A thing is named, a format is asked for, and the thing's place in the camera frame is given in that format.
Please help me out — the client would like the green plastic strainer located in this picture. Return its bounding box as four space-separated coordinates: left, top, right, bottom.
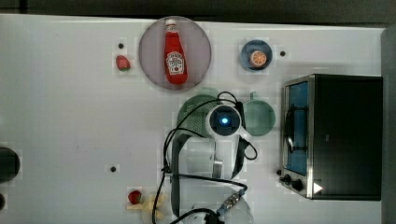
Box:
176 88 236 138

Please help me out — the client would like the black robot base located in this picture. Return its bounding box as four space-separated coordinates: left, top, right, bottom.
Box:
0 147 21 184

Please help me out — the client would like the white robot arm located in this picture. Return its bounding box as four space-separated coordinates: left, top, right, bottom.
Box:
148 100 254 224

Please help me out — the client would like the red ketchup bottle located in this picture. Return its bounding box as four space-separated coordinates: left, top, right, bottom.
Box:
164 19 188 85

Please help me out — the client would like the grey round plate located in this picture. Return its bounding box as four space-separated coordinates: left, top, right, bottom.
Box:
138 16 212 91

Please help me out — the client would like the blue bowl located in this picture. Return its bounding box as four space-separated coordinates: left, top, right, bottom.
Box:
240 39 273 72

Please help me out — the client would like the orange slice toy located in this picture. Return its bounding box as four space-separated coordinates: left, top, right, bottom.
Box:
249 50 267 67

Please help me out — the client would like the pink strawberry toy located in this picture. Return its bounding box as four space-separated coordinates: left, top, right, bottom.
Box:
116 55 131 72

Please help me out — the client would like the red strawberry toy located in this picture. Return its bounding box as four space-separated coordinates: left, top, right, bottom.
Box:
128 189 142 204

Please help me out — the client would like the black toaster oven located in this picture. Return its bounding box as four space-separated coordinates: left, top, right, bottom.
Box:
277 74 383 201

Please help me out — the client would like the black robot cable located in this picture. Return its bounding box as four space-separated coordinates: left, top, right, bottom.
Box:
151 91 259 224

